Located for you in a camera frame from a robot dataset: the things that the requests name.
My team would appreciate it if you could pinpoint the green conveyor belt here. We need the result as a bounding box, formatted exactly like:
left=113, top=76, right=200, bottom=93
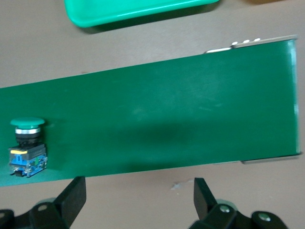
left=0, top=34, right=301, bottom=188

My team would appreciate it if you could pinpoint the green mushroom push button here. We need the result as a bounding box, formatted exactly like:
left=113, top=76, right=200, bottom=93
left=9, top=116, right=48, bottom=178

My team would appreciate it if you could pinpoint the green plastic tray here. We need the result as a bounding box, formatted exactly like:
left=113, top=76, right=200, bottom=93
left=63, top=0, right=221, bottom=28

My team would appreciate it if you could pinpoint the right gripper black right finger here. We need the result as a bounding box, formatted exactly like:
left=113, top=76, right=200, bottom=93
left=188, top=177, right=290, bottom=229

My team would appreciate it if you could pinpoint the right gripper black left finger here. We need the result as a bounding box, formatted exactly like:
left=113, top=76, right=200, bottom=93
left=0, top=176, right=87, bottom=229

